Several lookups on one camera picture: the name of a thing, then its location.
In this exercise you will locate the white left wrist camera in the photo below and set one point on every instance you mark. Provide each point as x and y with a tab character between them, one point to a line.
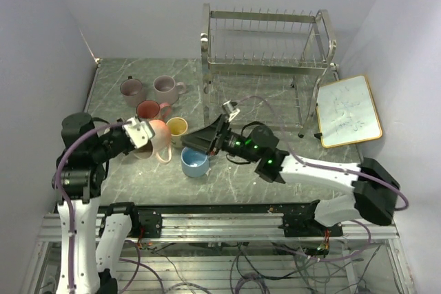
139	132

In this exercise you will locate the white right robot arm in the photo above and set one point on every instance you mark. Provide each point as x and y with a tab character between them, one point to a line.
368	190

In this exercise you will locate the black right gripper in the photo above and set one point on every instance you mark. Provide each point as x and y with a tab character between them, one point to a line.
204	140

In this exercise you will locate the cream yellow mug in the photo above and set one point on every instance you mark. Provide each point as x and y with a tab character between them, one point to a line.
178	128

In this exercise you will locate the metal two-tier dish rack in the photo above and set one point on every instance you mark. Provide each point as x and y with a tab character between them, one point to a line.
282	56

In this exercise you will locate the whiteboard with yellow frame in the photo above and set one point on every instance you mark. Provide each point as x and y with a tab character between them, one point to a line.
347	113

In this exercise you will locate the orange white mug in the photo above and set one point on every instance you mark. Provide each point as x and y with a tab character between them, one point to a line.
160	146

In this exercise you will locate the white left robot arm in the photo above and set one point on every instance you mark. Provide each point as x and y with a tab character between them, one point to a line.
89	257

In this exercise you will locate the blue mug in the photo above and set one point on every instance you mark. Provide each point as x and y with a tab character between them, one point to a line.
194	164

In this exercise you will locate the light purple mug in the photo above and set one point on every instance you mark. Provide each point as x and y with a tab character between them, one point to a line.
167	90

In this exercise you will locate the aluminium mounting rail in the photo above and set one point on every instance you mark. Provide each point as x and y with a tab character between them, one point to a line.
243	227

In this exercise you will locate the red mug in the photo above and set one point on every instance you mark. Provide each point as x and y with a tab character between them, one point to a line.
151	110

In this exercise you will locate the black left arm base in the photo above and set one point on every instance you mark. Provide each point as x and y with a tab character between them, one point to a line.
145	222

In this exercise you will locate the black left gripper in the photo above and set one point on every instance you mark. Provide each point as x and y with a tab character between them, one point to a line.
121	129

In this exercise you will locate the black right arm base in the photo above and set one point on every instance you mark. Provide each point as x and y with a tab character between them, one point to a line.
298	221

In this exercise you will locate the dark mauve mug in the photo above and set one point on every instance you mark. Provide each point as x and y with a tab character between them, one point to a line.
133	91

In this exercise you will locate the wire shelf with cables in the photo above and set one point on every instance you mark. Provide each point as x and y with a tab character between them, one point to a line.
262	268

